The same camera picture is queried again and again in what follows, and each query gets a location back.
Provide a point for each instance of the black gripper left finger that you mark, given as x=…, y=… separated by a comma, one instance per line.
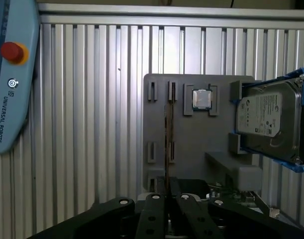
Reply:
x=151, y=219

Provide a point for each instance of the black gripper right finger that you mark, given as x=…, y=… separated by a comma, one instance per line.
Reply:
x=194, y=219

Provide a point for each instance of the blue RAM stick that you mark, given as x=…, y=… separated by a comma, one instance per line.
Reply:
x=167, y=169

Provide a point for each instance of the grey parts rack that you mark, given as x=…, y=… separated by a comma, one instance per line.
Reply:
x=191, y=139

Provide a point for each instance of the silver CPU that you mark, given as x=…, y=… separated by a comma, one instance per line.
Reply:
x=202, y=99

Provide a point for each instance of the silver hard disk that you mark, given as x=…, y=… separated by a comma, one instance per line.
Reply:
x=266, y=112

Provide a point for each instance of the pale blue teach pendant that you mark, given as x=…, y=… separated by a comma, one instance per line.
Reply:
x=15, y=99

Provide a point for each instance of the graphics card with metal bracket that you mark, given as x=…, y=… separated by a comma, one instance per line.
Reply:
x=236, y=196

